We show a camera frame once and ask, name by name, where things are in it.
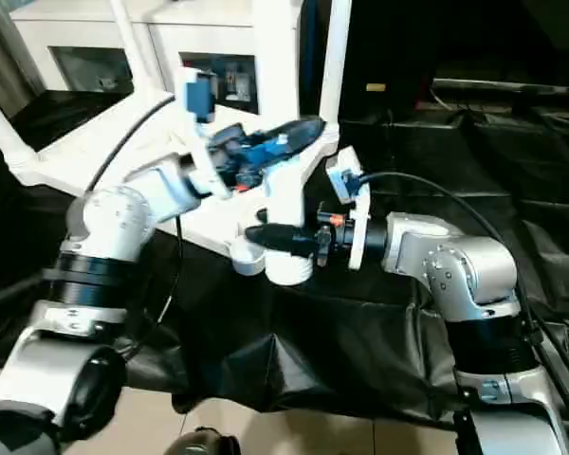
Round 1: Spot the white plastic table leg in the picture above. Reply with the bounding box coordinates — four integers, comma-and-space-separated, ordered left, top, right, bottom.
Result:
107, 0, 156, 97
262, 155, 315, 288
317, 0, 354, 139
0, 88, 43, 173

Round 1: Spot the white plastic table top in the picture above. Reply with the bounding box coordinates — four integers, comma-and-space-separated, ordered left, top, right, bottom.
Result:
8, 91, 341, 278

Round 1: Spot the blue white printed mug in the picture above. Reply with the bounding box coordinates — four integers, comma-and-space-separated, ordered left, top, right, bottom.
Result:
224, 69, 248, 101

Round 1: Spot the dark blue vertical panel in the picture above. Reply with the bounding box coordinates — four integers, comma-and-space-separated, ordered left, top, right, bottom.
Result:
297, 0, 322, 118

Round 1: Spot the white glass-door cabinet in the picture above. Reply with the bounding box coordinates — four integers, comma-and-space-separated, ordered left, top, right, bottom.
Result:
8, 0, 301, 116

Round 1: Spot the black mat cloth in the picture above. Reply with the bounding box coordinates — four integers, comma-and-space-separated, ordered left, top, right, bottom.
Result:
0, 87, 569, 432

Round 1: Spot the black backdrop cloth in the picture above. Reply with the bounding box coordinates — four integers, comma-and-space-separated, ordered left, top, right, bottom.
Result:
320, 0, 569, 119

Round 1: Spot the grey low shelf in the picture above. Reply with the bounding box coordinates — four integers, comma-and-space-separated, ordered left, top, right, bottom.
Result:
430, 77, 569, 101

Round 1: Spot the grey curtain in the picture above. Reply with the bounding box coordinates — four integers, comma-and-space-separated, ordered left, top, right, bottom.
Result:
0, 0, 47, 120

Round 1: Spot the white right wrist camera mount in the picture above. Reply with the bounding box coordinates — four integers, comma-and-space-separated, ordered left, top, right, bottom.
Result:
324, 145, 375, 272

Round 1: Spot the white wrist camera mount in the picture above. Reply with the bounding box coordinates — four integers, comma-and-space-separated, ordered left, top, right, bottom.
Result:
324, 145, 375, 272
176, 64, 232, 199

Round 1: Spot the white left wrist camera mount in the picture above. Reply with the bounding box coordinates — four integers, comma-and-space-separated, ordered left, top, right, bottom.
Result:
176, 64, 232, 199

